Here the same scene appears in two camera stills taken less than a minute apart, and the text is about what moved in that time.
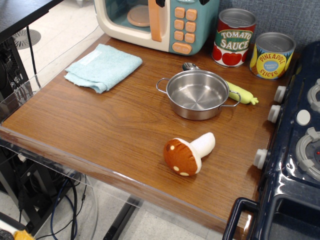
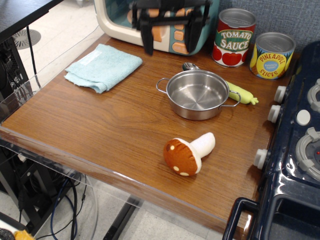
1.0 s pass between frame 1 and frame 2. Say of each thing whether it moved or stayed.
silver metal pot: stayed
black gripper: moved
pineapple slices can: stayed
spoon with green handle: stayed
